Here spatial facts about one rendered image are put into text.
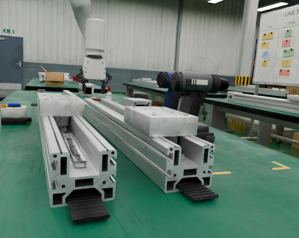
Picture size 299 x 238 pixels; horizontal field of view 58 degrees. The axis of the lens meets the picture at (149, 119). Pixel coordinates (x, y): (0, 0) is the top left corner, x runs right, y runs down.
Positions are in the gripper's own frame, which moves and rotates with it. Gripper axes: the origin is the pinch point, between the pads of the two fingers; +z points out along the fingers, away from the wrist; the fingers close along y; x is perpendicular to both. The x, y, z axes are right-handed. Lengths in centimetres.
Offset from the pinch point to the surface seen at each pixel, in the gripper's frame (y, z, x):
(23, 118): 29.0, 8.7, 21.6
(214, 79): -22, -9, 60
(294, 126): -139, 20, -3
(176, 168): 3, 7, 86
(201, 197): 1, 10, 91
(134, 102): -12.7, 2.6, 20.4
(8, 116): 33.9, 8.2, 21.7
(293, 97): -140, 1, -7
